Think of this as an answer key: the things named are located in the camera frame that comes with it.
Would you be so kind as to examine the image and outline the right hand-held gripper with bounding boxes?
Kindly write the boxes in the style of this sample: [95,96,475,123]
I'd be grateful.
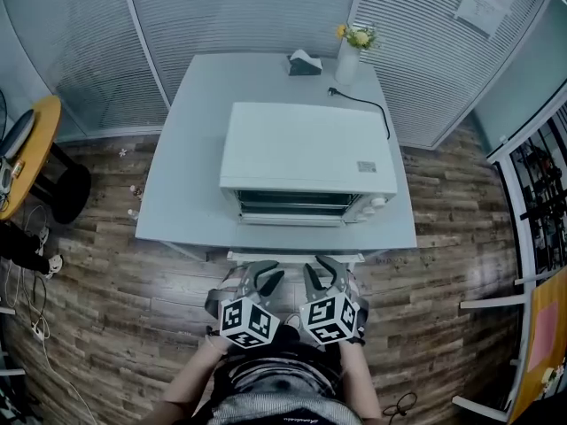
[299,254,371,347]

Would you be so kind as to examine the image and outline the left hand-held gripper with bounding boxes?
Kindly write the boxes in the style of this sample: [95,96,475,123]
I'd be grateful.
[205,259,286,351]

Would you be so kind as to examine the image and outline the white glass oven door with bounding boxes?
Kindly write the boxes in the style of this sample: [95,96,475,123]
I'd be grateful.
[226,217,367,265]

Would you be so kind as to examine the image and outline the person's left forearm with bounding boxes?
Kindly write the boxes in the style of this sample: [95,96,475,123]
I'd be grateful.
[161,332,234,425]

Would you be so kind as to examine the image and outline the person's right forearm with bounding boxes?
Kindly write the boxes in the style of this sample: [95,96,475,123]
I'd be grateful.
[337,341,383,421]

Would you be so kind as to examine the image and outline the white oven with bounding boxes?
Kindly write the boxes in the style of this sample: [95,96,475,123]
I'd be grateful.
[219,101,399,228]

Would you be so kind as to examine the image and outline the person's black trousers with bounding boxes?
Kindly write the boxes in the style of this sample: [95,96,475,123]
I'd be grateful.
[229,325,346,371]

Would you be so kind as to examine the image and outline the person's grey patterned shirt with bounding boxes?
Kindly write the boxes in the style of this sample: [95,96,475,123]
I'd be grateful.
[207,356,362,425]

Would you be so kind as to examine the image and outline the light grey table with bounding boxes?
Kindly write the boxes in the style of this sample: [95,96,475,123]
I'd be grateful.
[135,52,418,263]

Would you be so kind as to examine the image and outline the white vase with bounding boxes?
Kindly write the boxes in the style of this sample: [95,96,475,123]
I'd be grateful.
[334,47,361,86]

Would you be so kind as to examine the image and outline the grey tissue box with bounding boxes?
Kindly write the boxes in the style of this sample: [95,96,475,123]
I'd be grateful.
[287,50,323,78]

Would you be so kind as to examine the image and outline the pink paper sheet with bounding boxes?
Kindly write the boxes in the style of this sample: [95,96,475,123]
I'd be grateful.
[526,301,560,371]

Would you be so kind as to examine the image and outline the black metal shelf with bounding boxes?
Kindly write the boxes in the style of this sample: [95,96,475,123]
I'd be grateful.
[509,104,567,276]

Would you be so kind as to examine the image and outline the round wooden side table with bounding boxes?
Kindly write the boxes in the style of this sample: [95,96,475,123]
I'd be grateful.
[0,95,93,226]

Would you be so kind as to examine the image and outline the grey oval tray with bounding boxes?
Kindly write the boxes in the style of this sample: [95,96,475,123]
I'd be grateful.
[0,108,36,159]

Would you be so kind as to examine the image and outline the white printed text sheet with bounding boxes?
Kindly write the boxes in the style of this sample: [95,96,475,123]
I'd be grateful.
[452,0,510,40]

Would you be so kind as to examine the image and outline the black coiled floor cable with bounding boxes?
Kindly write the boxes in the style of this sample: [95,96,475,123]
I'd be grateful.
[383,391,419,418]

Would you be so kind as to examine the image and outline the black power cable with plug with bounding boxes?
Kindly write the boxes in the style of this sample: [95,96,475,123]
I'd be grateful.
[327,86,391,141]

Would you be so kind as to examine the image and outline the white floor cable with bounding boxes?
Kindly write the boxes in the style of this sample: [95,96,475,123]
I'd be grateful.
[0,205,97,425]

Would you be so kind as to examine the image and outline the wooden desk with white frame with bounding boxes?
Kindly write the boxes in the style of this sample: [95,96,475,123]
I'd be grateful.
[451,266,567,425]

